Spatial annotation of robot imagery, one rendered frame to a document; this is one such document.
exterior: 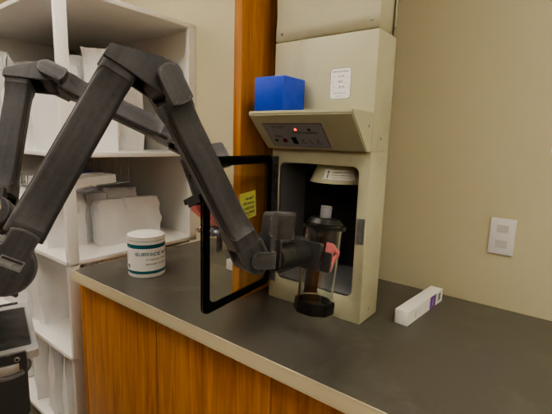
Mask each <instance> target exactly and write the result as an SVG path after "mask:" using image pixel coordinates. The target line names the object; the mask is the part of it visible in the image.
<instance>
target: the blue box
mask: <svg viewBox="0 0 552 414"><path fill-rule="evenodd" d="M304 94H305V81H304V80H302V79H298V78H295V77H291V76H285V75H280V76H263V77H256V78H255V111H275V110H304Z"/></svg>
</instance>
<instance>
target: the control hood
mask: <svg viewBox="0 0 552 414"><path fill-rule="evenodd" d="M249 116H250V118H251V120H252V121H253V123H254V124H255V127H256V128H257V130H258V132H259V133H260V135H261V136H262V138H263V140H264V142H265V144H266V145H267V146H268V147H269V148H278V149H296V150H332V151H350V152H370V150H371V138H372V127H373V113H372V112H368V111H364V110H359V109H354V108H336V109H306V110H275V111H250V112H249ZM262 123H321V125H322V127H323V128H324V132H325V134H326V136H327V138H328V140H329V143H330V145H331V147H332V148H311V147H291V146H274V144H273V142H272V140H271V139H270V138H269V135H268V133H267V132H266V130H265V128H264V127H263V125H262Z"/></svg>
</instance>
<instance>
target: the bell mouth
mask: <svg viewBox="0 0 552 414"><path fill-rule="evenodd" d="M310 181H311V182H317V183H323V184H332V185H358V183H359V172H358V170H357V169H356V168H355V167H347V166H335V165H323V164H318V165H317V167H316V169H315V171H314V173H313V175H312V177H311V179H310Z"/></svg>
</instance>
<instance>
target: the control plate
mask: <svg viewBox="0 0 552 414"><path fill-rule="evenodd" d="M262 125H263V127H264V128H265V130H266V132H267V133H268V135H269V138H270V139H271V140H272V142H273V144H274V146H291V147H311V148H332V147H331V145H330V143H329V140H328V138H327V136H326V134H325V132H324V128H323V127H322V125H321V123H262ZM294 128H296V129H297V131H294V130H293V129H294ZM307 128H310V131H308V130H307ZM291 137H296V138H297V141H298V143H299V144H294V143H293V141H292V138H291ZM284 138H285V139H287V143H286V142H284V141H283V139H284ZM275 139H278V141H276V140H275ZM302 139H303V140H305V141H303V142H302V141H301V140H302ZM309 139H311V140H312V142H310V141H309ZM317 140H320V142H317Z"/></svg>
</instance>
